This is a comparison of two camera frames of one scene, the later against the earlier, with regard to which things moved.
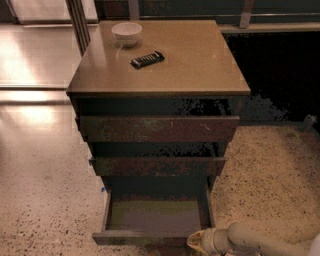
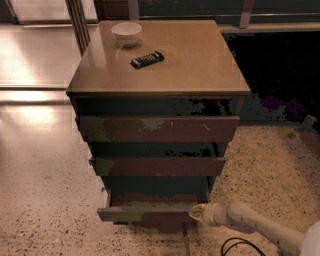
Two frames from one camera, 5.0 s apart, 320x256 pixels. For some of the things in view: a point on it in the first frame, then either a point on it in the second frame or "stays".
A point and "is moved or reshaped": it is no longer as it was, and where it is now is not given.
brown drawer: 158,129 stays
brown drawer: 154,211 is moved or reshaped
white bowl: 126,33 stays
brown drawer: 158,167 stays
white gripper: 211,240 -> 211,214
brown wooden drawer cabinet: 158,102 stays
